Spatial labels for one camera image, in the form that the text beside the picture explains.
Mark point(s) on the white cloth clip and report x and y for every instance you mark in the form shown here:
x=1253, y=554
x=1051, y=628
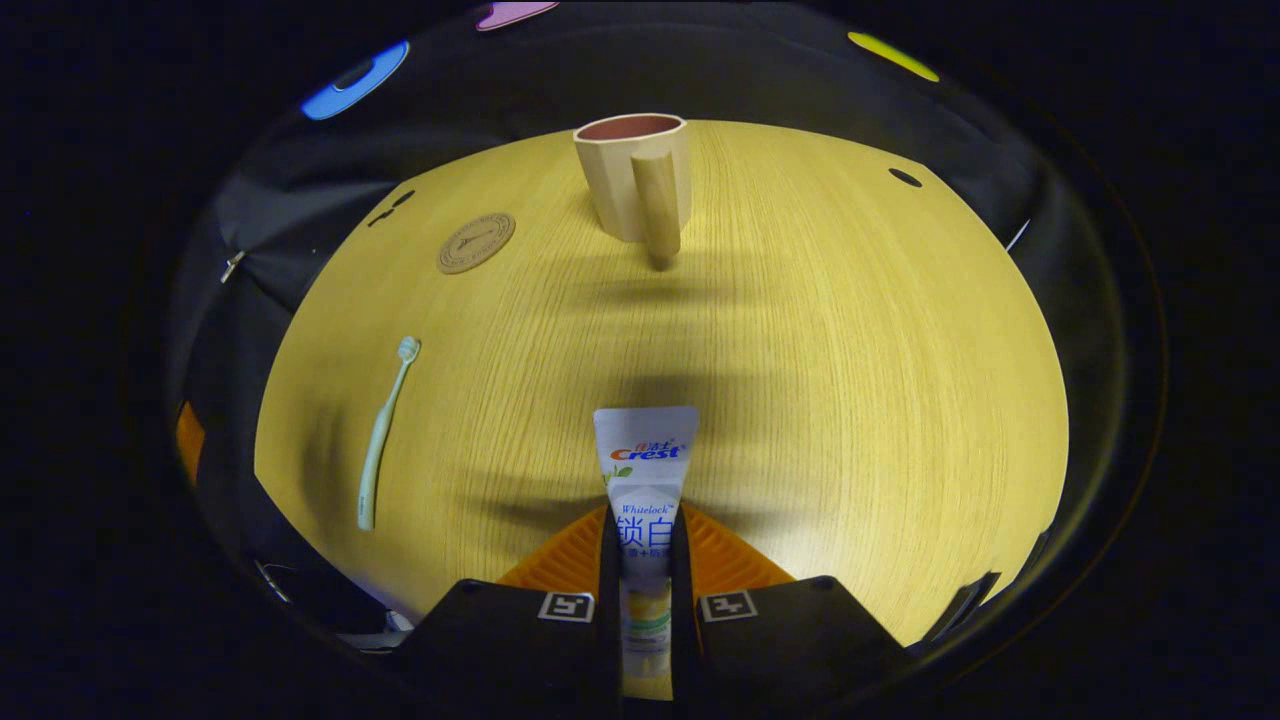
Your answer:
x=233, y=265

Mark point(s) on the round brown coaster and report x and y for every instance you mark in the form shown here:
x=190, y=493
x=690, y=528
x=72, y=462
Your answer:
x=475, y=242

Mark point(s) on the wooden desktop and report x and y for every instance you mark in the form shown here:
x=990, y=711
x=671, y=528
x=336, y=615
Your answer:
x=850, y=400

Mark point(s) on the pale green toothbrush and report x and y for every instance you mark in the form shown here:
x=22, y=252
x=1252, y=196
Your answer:
x=385, y=425

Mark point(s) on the black desk grommet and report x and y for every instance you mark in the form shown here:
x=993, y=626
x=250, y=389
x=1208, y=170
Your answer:
x=403, y=198
x=905, y=177

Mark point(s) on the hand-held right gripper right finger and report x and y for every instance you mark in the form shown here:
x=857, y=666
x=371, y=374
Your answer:
x=681, y=570

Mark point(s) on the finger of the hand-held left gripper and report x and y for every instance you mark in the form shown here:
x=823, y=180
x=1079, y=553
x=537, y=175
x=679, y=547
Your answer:
x=190, y=440

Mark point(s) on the white toothpaste tube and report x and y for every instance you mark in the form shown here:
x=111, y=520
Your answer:
x=645, y=470

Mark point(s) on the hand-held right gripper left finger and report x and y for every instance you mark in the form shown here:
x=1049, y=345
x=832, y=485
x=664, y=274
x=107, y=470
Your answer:
x=611, y=570

